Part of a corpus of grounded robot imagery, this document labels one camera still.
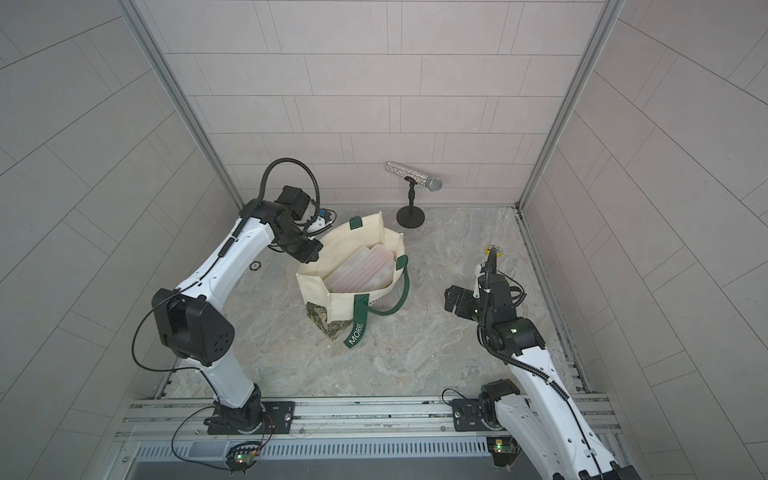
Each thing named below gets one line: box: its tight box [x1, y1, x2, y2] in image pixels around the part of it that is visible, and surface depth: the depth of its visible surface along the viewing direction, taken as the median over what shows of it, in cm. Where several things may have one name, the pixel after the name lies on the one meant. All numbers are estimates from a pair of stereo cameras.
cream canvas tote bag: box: [296, 211, 410, 349], surface depth 84 cm
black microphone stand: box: [396, 176, 425, 229], surface depth 114 cm
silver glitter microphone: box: [385, 161, 443, 192], surface depth 98 cm
